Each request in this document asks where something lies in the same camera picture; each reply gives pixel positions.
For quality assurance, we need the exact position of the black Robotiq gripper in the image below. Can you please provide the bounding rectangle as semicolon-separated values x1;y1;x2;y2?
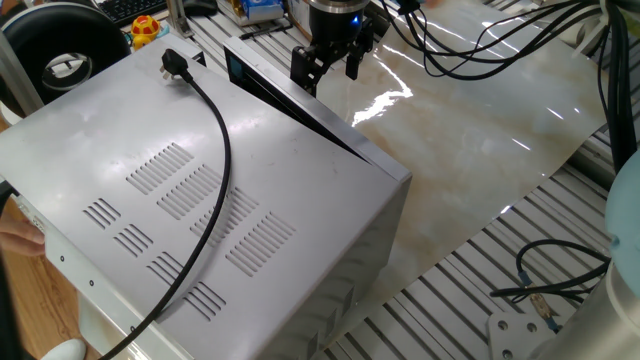
290;3;376;99

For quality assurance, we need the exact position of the silver microwave door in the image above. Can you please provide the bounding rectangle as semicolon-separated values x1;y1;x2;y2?
222;35;413;186

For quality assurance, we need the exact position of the silver microwave body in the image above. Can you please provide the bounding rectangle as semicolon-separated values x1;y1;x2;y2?
0;32;412;360

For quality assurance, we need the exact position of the bare person hand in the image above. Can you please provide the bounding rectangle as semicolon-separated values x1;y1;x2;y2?
0;218;47;258

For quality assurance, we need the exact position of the thin black rod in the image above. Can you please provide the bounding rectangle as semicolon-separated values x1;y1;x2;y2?
238;21;294;42

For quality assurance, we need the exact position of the silver box with blue print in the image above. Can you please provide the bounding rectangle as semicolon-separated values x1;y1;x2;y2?
230;0;287;28

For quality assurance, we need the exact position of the black computer mouse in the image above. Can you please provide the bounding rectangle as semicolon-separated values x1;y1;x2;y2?
181;0;220;18

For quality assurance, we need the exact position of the glossy marble pattern sheet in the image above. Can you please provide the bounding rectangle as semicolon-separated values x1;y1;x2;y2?
314;0;610;351

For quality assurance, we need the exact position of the yellow red toy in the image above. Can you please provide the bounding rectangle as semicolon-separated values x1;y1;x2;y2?
130;14;163;52

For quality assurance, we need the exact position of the black computer keyboard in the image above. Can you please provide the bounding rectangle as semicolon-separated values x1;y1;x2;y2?
94;0;169;27

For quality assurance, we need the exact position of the grey aluminium bar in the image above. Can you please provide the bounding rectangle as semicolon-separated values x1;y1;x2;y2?
0;29;45;117

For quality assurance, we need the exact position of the white rounded object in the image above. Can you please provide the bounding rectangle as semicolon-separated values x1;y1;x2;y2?
40;338;88;360

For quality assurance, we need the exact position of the hanging black cable bundle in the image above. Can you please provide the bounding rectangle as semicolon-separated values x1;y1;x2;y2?
378;0;609;82

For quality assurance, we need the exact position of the black power cord with plug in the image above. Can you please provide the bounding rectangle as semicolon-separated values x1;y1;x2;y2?
97;48;233;360

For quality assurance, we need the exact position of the aluminium bracket post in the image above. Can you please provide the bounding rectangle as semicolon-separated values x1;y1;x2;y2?
164;0;196;40

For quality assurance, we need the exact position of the thick black cable bundle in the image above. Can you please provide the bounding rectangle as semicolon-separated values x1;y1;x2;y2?
596;0;640;174

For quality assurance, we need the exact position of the large black round ring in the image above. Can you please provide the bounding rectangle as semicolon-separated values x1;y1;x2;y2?
0;2;133;119

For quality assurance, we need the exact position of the black cable with connectors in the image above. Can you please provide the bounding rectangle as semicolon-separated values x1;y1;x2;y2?
488;238;613;334

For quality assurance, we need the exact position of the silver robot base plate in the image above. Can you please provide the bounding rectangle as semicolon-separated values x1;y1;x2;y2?
485;311;557;360

